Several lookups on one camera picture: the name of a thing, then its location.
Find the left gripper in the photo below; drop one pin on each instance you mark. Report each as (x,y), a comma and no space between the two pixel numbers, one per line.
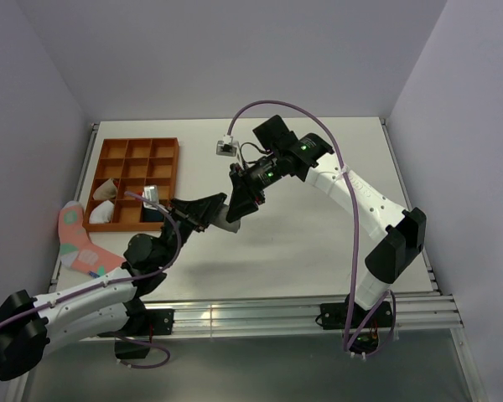
(199,212)

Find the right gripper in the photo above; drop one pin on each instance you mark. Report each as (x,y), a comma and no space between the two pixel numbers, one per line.
(246,193)

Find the grey striped sock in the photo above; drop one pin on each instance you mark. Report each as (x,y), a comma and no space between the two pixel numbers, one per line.
(220,220)

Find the dark blue patterned sock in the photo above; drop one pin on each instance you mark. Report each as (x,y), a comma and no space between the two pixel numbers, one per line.
(151,216)

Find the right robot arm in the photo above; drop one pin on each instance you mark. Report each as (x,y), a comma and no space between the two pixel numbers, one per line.
(398,232)

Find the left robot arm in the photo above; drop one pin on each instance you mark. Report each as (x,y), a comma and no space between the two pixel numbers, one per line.
(33,326)

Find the orange compartment tray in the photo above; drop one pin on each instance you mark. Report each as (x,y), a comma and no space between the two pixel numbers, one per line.
(131,164)

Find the beige rolled sock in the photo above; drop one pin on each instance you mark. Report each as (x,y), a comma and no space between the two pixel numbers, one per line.
(106,191)

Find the white rolled sock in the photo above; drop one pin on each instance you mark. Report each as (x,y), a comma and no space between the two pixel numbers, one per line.
(102,214)

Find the pink green sock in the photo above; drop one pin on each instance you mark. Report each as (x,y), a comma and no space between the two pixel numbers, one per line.
(77,252)

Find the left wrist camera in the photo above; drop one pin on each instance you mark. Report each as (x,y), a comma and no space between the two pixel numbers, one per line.
(150,195)

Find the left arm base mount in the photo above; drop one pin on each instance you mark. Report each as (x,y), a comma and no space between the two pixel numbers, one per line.
(134,343)

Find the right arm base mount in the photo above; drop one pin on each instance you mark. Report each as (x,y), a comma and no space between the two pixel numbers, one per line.
(332,316)

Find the aluminium frame rail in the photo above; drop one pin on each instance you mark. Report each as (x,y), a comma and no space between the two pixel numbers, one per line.
(293,316)

